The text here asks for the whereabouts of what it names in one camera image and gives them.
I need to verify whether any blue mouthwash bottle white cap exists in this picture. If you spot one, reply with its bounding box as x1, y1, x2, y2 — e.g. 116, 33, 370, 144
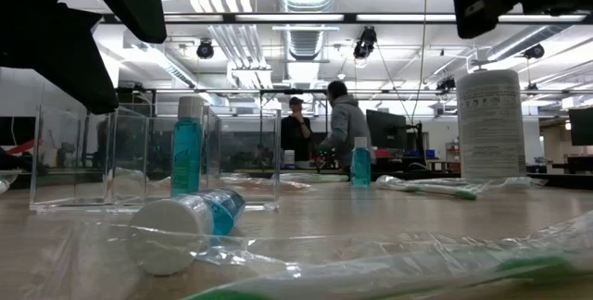
127, 187, 246, 277
170, 95, 206, 198
349, 136, 372, 188

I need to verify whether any clear acrylic organizer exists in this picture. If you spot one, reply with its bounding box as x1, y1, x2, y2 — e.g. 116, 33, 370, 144
30, 104, 283, 212

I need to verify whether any white wipes canister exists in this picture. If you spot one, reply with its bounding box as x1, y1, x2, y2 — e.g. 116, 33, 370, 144
456, 69, 528, 181

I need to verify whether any black computer monitor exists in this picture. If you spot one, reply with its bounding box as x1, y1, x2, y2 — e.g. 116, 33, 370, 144
568, 106, 593, 147
0, 116, 37, 146
365, 108, 410, 151

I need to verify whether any person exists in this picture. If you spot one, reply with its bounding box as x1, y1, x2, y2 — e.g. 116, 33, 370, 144
318, 80, 373, 170
280, 96, 314, 163

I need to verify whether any black ceiling-mounted camera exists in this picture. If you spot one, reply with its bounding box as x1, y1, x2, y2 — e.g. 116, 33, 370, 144
196, 38, 216, 60
352, 26, 378, 60
524, 43, 547, 60

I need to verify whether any black aluminium rig frame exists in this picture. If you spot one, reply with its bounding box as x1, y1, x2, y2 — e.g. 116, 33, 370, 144
99, 11, 593, 26

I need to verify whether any silver ventilation duct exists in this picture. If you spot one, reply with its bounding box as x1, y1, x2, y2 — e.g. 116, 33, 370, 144
276, 0, 340, 60

